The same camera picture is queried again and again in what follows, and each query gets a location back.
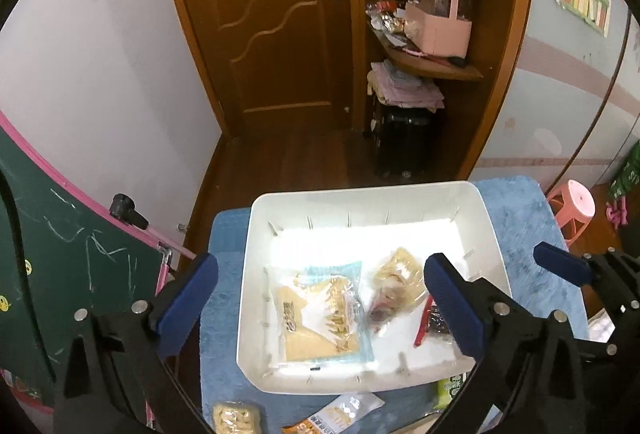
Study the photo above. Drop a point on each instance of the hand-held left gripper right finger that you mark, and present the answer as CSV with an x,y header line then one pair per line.
x,y
452,309

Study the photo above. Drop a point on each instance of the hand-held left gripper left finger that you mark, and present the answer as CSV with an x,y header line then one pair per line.
x,y
187,299

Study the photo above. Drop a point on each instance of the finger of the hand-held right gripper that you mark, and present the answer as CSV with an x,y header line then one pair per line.
x,y
560,264
607,348

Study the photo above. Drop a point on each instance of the green snack packet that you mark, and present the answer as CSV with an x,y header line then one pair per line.
x,y
449,389

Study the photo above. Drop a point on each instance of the white plastic bin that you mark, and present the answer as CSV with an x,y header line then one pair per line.
x,y
360,199

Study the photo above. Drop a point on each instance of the white printed bag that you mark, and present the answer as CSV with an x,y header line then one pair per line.
x,y
602,326

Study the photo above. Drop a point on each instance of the dark red snack packet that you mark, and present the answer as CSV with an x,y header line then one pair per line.
x,y
425,326

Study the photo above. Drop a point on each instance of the pink plastic stool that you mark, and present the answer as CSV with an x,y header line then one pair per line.
x,y
575,204

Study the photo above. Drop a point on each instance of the clear brown snack packet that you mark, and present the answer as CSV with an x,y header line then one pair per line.
x,y
397,274

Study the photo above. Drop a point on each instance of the blue textured mat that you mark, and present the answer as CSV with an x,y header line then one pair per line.
x,y
225,354

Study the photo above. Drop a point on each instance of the pink toy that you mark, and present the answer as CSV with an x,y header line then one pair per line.
x,y
617,214

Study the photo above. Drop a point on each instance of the black chalkboard knob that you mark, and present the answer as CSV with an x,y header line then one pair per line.
x,y
125,209

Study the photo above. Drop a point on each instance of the green bag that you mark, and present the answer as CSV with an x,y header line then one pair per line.
x,y
627,176

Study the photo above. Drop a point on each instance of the clear rice cracker packet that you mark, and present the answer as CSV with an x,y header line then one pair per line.
x,y
235,420

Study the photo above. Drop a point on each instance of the light blue cracker packet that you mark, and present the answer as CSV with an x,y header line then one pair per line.
x,y
320,319

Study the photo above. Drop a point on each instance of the orange and white snack packet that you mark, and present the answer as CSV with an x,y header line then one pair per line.
x,y
345,409

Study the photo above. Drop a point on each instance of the yellow smiley sticker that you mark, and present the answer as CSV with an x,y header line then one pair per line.
x,y
28,267
4,304

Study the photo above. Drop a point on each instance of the pale blue wardrobe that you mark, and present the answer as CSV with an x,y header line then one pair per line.
x,y
550,89

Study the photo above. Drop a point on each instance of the black suitcase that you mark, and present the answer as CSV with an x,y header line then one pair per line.
x,y
405,139

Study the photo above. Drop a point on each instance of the brown wooden shelf unit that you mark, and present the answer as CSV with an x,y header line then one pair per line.
x,y
500,64

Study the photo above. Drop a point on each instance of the folded pastel clothes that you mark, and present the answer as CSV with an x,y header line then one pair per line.
x,y
405,86

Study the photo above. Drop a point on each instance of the brown wooden door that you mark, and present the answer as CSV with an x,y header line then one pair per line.
x,y
280,64

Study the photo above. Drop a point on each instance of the pink basket with clear cover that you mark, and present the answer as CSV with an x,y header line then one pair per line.
x,y
440,31

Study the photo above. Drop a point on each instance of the pile of small packets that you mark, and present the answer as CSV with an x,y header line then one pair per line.
x,y
385,19

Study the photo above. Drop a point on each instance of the green chalkboard with pink frame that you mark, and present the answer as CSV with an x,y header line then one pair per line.
x,y
50,264

